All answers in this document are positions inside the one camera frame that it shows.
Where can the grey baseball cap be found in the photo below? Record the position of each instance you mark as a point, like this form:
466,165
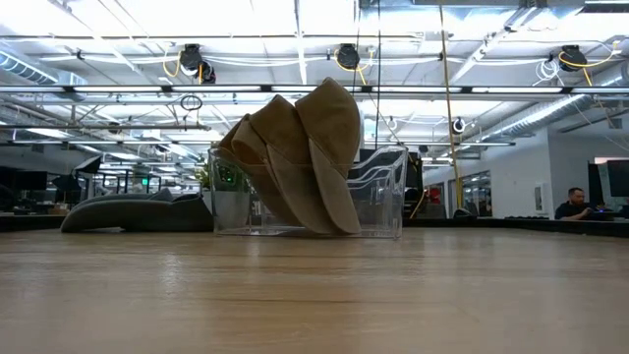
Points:
137,214

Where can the clear plastic bin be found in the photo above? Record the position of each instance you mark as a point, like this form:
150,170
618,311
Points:
378,172
383,216

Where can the small green potted plant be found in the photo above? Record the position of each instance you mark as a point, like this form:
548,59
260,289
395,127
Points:
231,206

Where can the long ceiling light strip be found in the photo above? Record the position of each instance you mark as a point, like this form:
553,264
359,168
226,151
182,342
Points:
147,89

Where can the person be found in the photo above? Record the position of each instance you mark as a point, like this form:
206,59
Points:
575,204

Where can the black monitor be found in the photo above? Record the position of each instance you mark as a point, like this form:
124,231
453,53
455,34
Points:
616,187

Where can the silver ventilation duct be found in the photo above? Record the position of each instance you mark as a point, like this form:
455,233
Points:
540,115

